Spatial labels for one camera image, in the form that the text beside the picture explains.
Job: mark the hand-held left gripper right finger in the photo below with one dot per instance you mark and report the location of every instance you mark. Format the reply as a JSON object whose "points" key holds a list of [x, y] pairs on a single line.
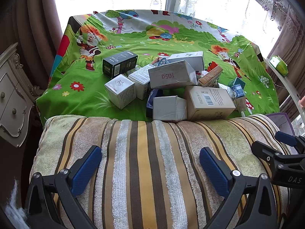
{"points": [[214, 170]]}

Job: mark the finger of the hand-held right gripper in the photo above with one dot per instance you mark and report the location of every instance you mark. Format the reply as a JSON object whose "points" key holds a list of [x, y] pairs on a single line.
{"points": [[286, 138], [264, 153]]}

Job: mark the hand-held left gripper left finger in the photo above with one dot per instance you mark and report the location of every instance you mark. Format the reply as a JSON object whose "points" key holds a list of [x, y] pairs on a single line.
{"points": [[87, 169]]}

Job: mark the beige cardboard box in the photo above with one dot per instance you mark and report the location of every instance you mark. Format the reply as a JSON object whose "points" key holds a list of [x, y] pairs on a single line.
{"points": [[209, 107]]}

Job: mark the toy basketball hoop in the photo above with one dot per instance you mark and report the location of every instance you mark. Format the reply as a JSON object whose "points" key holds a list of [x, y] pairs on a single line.
{"points": [[162, 60]]}

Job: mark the pale purple box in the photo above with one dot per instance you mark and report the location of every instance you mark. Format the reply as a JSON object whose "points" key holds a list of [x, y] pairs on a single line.
{"points": [[282, 122]]}

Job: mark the blue and white carton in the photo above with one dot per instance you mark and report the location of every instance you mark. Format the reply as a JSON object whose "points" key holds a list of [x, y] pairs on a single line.
{"points": [[239, 97]]}

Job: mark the striped plush cushion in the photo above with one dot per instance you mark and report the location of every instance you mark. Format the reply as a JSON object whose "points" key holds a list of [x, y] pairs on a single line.
{"points": [[152, 171]]}

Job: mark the green tissue box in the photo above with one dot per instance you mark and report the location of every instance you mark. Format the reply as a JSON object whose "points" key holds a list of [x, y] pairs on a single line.
{"points": [[278, 65]]}

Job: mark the white fluffy tuft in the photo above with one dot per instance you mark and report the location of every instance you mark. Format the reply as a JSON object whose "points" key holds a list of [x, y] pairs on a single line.
{"points": [[15, 210]]}

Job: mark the white cube box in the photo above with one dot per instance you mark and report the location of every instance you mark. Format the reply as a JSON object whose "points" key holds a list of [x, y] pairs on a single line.
{"points": [[119, 89]]}

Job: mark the dark blue box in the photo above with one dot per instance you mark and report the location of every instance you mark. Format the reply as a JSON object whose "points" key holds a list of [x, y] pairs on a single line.
{"points": [[149, 105]]}

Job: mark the orange tan box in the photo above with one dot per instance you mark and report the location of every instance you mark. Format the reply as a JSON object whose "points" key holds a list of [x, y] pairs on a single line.
{"points": [[211, 76]]}

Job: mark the patterned beige curtain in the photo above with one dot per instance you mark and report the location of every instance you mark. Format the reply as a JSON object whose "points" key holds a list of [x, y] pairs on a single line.
{"points": [[290, 40]]}

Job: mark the red toy car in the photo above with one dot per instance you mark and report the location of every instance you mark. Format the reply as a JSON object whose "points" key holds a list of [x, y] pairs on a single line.
{"points": [[212, 66]]}

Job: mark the cream carved nightstand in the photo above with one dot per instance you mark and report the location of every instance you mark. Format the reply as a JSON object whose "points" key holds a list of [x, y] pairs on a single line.
{"points": [[12, 100]]}

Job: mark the white box with black text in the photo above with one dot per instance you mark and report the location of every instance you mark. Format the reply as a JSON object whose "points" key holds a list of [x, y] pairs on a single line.
{"points": [[140, 81]]}

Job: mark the grey wrapped box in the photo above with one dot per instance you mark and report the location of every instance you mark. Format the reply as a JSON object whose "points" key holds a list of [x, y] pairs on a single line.
{"points": [[171, 75]]}

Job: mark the white box with grey mark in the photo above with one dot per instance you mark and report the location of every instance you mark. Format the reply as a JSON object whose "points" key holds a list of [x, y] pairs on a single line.
{"points": [[190, 58]]}

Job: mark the green cartoon printed blanket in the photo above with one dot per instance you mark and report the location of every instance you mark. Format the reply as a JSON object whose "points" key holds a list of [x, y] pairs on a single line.
{"points": [[166, 35]]}

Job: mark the brown curtain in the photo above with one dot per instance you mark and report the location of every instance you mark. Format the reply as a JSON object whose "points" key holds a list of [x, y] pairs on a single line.
{"points": [[35, 28]]}

